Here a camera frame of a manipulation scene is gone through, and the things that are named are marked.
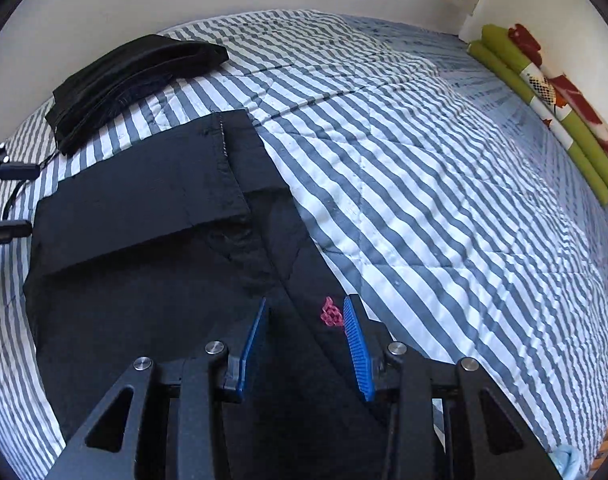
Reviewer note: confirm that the blue white striped quilt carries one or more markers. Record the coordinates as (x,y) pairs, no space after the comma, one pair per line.
(428,186)

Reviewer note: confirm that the black shorts with pink trim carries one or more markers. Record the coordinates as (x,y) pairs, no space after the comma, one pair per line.
(175,242)

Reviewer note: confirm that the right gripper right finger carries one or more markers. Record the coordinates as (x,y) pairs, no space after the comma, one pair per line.
(447,421)

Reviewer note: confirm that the red cream floral blanket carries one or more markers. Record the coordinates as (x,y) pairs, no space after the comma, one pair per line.
(554,88)

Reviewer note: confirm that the black folded garment with drawstring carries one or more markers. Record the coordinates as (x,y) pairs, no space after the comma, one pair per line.
(102,90)

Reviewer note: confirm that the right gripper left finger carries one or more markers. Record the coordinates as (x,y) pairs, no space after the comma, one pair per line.
(165,420)

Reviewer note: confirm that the green folded blanket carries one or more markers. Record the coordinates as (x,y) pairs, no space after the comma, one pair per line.
(498,54)

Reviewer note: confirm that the light blue denim jacket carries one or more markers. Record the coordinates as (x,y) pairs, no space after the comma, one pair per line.
(567,461)

